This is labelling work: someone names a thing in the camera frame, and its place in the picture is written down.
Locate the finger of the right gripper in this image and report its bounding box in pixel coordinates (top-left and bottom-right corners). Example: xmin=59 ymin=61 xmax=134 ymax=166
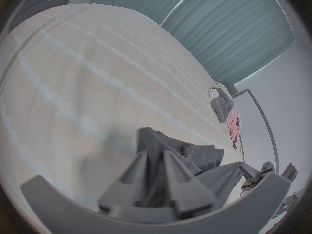
xmin=239 ymin=163 xmax=259 ymax=180

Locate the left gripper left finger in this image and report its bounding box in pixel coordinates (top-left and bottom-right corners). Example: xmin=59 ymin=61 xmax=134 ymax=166
xmin=98 ymin=151 xmax=148 ymax=213

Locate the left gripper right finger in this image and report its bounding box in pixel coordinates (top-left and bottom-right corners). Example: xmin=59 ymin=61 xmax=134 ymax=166
xmin=163 ymin=150 xmax=216 ymax=220

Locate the black T-shirt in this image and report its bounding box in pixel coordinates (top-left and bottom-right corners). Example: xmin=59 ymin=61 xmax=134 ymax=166
xmin=137 ymin=127 xmax=244 ymax=208

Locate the bed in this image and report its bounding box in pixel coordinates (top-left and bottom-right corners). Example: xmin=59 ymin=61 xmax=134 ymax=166
xmin=0 ymin=3 xmax=279 ymax=211

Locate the purple garment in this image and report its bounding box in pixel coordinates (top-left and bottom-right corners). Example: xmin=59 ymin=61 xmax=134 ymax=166
xmin=232 ymin=120 xmax=240 ymax=150

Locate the white printed pillow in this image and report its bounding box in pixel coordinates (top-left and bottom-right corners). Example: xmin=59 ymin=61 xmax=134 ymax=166
xmin=217 ymin=82 xmax=244 ymax=135

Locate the pink garment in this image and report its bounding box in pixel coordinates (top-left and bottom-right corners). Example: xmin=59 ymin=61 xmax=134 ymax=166
xmin=225 ymin=107 xmax=240 ymax=141

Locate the grey bedside table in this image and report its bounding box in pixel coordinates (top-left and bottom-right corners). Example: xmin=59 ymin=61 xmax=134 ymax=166
xmin=225 ymin=82 xmax=238 ymax=96

